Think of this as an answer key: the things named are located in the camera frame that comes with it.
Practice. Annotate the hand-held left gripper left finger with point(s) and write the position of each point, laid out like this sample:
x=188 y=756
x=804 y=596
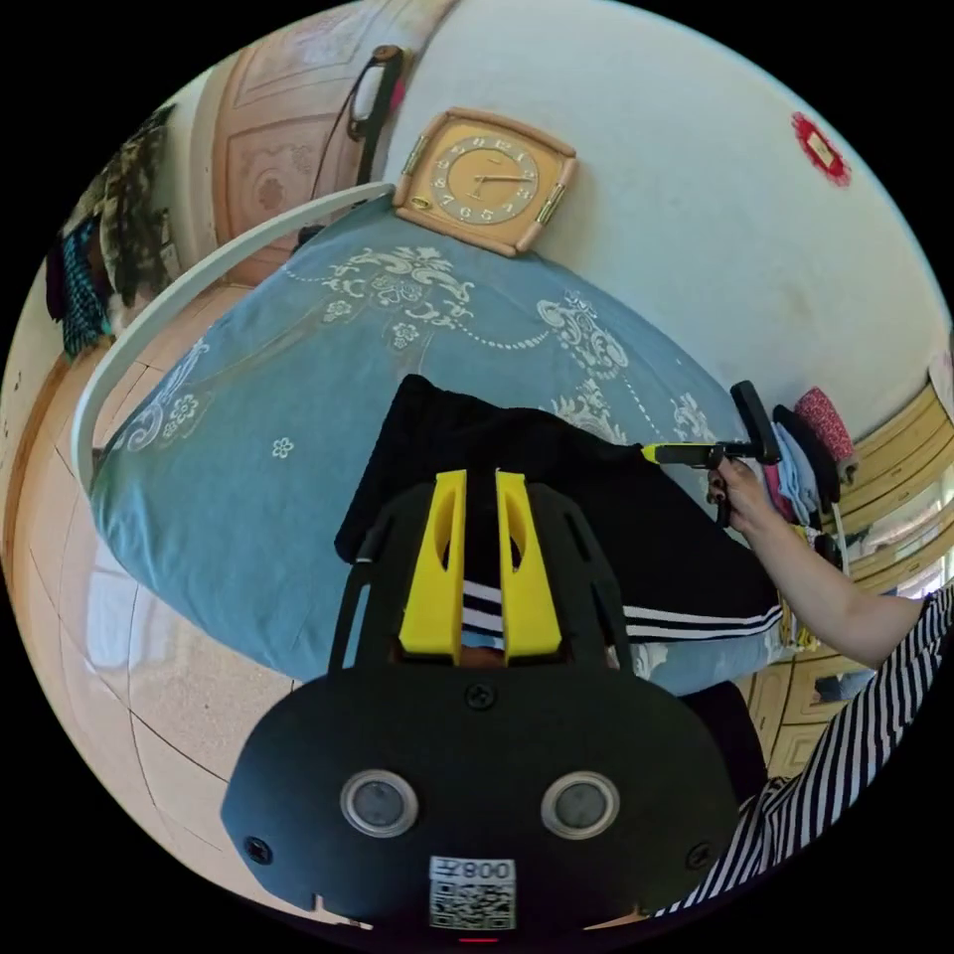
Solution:
x=436 y=596

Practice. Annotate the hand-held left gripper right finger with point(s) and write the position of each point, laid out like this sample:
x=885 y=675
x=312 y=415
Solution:
x=529 y=611

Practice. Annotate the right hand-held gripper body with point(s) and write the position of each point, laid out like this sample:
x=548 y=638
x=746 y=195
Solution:
x=693 y=453

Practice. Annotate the black shorts with white stripes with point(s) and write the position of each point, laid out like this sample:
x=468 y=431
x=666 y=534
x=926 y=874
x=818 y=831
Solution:
x=656 y=537

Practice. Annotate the person's right forearm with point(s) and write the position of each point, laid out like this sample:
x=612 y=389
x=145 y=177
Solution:
x=827 y=589

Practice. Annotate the person's right hand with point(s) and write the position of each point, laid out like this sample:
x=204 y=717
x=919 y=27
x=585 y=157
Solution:
x=745 y=499

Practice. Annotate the pile of clothes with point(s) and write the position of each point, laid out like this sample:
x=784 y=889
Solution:
x=809 y=455

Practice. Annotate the wooden cupboard with drawers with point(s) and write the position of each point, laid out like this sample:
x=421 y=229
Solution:
x=898 y=451

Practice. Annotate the bed with blue printed sheet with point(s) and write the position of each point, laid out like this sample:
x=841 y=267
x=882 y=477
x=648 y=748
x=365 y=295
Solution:
x=261 y=373

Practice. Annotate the hanging bag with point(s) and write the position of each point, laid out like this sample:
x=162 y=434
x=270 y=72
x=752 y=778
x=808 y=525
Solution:
x=373 y=104

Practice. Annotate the hanging dark patterned clothes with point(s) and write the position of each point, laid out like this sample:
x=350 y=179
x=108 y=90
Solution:
x=123 y=223

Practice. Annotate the wooden door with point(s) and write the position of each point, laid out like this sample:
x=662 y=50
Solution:
x=276 y=134

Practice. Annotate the square wooden wall clock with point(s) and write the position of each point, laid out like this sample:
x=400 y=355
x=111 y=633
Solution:
x=484 y=179

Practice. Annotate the red wall ornament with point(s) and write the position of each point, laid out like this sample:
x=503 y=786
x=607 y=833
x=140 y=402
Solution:
x=820 y=149

